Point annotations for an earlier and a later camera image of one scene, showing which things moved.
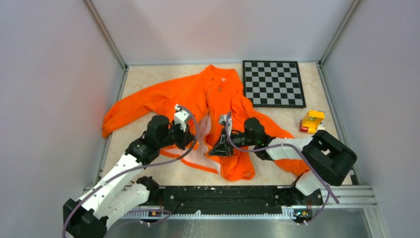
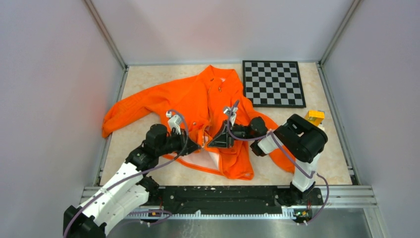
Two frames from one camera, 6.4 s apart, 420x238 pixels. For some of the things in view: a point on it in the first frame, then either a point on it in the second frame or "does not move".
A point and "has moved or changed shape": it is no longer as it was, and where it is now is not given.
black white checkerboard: x=273 y=84 does not move
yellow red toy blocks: x=311 y=120 does not move
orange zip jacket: x=216 y=107 has moved or changed shape
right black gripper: x=223 y=148 to x=221 y=139
